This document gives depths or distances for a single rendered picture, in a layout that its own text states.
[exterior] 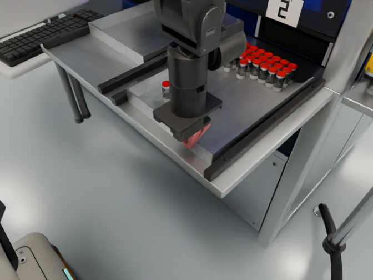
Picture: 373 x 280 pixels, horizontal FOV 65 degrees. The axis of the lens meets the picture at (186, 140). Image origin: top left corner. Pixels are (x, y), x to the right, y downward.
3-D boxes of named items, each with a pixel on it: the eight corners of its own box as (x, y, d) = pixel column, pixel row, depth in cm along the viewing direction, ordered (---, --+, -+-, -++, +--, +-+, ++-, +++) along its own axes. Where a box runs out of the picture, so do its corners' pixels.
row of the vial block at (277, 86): (226, 59, 78) (227, 44, 75) (283, 89, 69) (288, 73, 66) (220, 63, 77) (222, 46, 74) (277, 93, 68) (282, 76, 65)
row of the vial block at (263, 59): (231, 56, 79) (233, 40, 76) (288, 85, 70) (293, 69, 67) (226, 59, 78) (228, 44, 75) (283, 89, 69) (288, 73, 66)
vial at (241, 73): (240, 73, 74) (242, 57, 70) (247, 77, 72) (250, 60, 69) (235, 77, 73) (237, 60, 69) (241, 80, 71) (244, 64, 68)
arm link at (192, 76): (157, 41, 39) (187, 57, 36) (194, 24, 42) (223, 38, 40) (161, 83, 44) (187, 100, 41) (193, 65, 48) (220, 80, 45)
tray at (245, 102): (226, 48, 82) (228, 36, 80) (309, 89, 70) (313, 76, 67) (127, 101, 66) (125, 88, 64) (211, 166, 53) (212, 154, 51)
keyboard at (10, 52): (87, 11, 116) (85, 5, 115) (110, 21, 111) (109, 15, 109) (-12, 53, 95) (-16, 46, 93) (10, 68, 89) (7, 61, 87)
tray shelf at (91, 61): (165, 3, 108) (164, -2, 107) (347, 84, 74) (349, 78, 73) (41, 50, 85) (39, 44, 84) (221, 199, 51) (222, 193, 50)
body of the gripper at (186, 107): (222, 110, 50) (227, 73, 44) (179, 140, 45) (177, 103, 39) (196, 93, 53) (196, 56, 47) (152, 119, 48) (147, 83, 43)
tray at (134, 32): (174, 2, 105) (173, -9, 102) (229, 26, 92) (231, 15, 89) (90, 34, 88) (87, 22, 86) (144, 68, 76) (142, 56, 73)
